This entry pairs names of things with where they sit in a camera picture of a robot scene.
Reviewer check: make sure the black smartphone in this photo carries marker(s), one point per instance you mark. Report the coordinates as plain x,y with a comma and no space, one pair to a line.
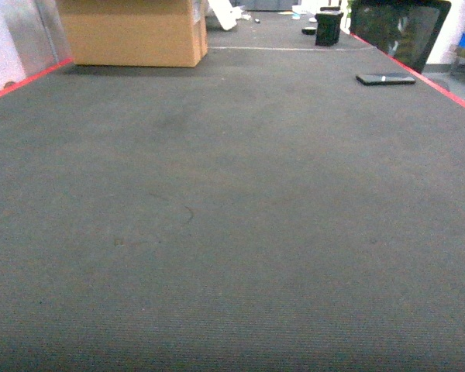
385,79

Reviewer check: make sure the white device on table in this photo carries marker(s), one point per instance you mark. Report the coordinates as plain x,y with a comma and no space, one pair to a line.
222,13

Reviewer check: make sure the small black flat object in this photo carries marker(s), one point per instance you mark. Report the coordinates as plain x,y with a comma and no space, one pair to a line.
309,30

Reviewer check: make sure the black box stack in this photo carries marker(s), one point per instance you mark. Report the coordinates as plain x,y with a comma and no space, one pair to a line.
328,28

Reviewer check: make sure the large cardboard box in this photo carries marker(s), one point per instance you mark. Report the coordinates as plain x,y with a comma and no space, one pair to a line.
135,33

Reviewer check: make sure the black monitor screen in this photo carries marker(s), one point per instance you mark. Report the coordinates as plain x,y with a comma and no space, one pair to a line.
404,30

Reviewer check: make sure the metal panel at left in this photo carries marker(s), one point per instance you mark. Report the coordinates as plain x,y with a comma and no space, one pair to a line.
37,33

